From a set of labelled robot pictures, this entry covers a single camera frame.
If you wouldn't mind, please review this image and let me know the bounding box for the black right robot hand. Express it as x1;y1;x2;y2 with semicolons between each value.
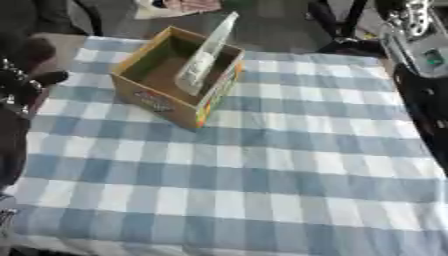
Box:
392;62;448;166

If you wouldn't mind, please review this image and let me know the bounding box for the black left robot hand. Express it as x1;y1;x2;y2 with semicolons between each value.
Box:
0;57;72;117

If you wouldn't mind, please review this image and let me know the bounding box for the tan cardboard box green inside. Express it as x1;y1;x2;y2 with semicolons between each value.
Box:
108;25;247;130

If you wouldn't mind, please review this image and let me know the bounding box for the clear plastic bottle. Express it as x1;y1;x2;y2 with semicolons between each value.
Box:
173;11;242;98

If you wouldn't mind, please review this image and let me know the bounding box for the black tripod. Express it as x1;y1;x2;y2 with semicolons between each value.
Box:
306;0;389;57

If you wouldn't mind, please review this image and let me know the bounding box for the white bag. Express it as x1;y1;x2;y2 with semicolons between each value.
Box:
131;0;226;20

